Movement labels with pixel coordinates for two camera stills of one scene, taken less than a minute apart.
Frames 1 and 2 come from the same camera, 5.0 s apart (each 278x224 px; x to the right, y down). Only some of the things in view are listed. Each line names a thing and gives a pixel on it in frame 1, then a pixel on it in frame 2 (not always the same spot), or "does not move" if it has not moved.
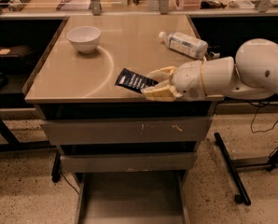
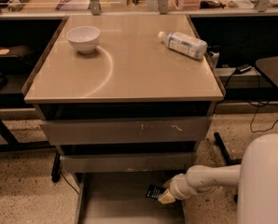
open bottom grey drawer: x=132 y=197 does not move
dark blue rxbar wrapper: x=133 y=80 -> x=154 y=191
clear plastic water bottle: x=186 y=44 does not move
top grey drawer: x=129 y=131 does not move
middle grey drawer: x=130 y=161 does not move
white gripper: x=187 y=78 -> x=176 y=188
